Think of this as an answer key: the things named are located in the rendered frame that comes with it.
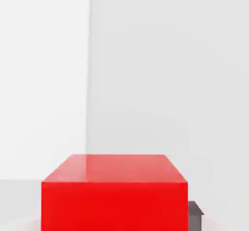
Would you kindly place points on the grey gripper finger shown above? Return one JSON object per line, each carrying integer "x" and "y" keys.
{"x": 194, "y": 217}

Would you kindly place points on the small red cube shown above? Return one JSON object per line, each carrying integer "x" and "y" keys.
{"x": 114, "y": 205}

